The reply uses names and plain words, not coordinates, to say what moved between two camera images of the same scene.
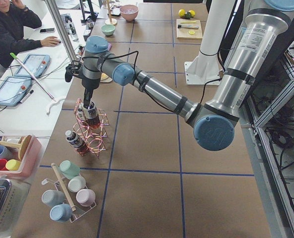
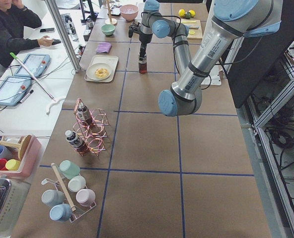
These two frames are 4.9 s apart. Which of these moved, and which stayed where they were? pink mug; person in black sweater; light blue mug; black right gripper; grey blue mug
Moved: black right gripper
Stayed: person in black sweater; grey blue mug; pink mug; light blue mug
